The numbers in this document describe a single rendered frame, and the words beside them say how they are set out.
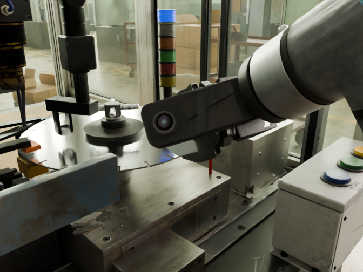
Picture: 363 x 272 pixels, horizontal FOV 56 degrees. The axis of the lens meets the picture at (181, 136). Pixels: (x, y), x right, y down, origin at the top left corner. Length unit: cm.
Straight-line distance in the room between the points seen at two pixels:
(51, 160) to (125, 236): 16
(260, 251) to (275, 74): 44
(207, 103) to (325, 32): 13
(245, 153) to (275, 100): 47
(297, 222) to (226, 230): 16
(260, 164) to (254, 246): 20
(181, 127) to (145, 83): 93
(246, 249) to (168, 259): 19
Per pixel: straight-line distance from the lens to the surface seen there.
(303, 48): 27
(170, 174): 69
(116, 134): 60
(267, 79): 30
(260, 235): 71
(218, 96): 34
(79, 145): 59
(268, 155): 81
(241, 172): 78
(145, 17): 121
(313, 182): 60
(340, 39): 26
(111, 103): 62
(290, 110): 31
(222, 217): 72
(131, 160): 52
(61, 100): 58
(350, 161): 68
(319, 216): 58
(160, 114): 33
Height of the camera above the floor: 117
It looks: 21 degrees down
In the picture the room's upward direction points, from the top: straight up
